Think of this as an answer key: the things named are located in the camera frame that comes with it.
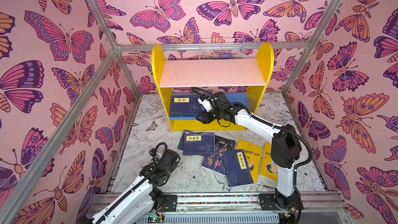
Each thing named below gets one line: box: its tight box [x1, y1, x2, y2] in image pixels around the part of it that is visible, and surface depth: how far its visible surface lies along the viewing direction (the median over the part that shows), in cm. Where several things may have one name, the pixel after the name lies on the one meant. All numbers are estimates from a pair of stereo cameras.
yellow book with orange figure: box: [236, 139, 263, 183], surface depth 87 cm
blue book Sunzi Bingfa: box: [169, 117, 199, 121], surface depth 91 cm
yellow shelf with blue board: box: [151, 42, 275, 132], surface depth 81 cm
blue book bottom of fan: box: [177, 129, 195, 151], surface depth 96 cm
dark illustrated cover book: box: [201, 134, 236, 176], surface depth 87 cm
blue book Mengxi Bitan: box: [221, 149, 254, 188], surface depth 83 cm
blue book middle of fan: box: [182, 132, 215, 156], surface depth 93 cm
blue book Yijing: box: [169, 94, 203, 118], surface depth 92 cm
